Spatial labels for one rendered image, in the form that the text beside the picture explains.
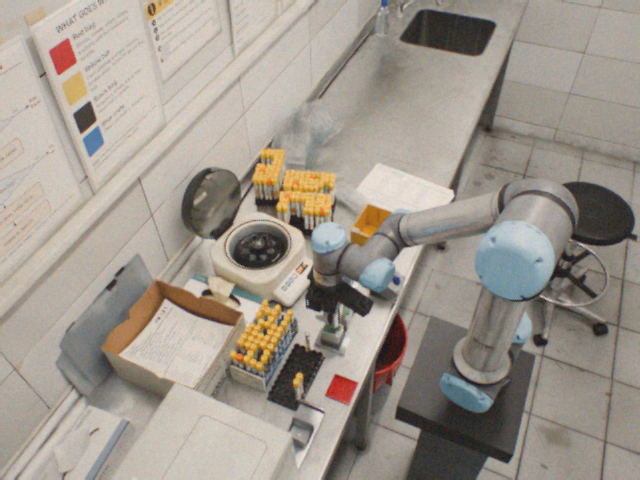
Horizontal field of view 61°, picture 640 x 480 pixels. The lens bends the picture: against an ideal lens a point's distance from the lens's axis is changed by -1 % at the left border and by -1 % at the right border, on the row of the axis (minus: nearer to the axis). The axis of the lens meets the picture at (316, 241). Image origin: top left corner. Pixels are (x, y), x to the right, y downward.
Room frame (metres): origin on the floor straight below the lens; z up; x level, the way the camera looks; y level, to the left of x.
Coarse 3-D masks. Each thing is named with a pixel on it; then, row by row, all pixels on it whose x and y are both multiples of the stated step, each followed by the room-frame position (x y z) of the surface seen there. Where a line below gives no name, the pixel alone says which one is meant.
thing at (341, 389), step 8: (336, 376) 0.71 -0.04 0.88; (336, 384) 0.69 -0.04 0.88; (344, 384) 0.69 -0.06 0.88; (352, 384) 0.68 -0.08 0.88; (328, 392) 0.66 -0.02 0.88; (336, 392) 0.66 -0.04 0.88; (344, 392) 0.66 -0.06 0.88; (352, 392) 0.66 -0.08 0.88; (336, 400) 0.64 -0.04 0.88; (344, 400) 0.64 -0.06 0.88
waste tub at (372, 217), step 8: (368, 208) 1.26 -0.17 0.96; (376, 208) 1.24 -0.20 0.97; (384, 208) 1.23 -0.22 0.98; (360, 216) 1.21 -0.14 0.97; (368, 216) 1.26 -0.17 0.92; (376, 216) 1.24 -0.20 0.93; (384, 216) 1.23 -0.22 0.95; (360, 224) 1.21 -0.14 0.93; (368, 224) 1.25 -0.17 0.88; (376, 224) 1.24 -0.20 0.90; (352, 232) 1.14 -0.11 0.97; (368, 232) 1.22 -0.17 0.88; (352, 240) 1.14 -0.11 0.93; (360, 240) 1.13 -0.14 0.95
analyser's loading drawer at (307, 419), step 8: (304, 400) 0.62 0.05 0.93; (304, 408) 0.61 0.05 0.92; (312, 408) 0.60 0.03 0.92; (320, 408) 0.59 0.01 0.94; (296, 416) 0.59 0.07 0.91; (304, 416) 0.58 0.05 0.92; (312, 416) 0.58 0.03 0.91; (320, 416) 0.58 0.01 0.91; (296, 424) 0.56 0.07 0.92; (304, 424) 0.55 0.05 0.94; (312, 424) 0.56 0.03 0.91; (320, 424) 0.56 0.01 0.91; (296, 432) 0.54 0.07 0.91; (304, 432) 0.54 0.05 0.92; (312, 432) 0.54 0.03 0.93; (296, 440) 0.51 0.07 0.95; (304, 440) 0.52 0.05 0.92; (296, 448) 0.51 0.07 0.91; (304, 448) 0.50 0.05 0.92; (296, 456) 0.49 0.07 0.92; (304, 456) 0.49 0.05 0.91
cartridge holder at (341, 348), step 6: (318, 336) 0.83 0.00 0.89; (342, 336) 0.81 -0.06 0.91; (348, 336) 0.82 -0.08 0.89; (318, 342) 0.81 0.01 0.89; (324, 342) 0.80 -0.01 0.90; (330, 342) 0.79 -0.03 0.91; (342, 342) 0.81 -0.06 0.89; (348, 342) 0.81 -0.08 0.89; (330, 348) 0.79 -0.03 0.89; (336, 348) 0.79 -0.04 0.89; (342, 348) 0.79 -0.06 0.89; (342, 354) 0.78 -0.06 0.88
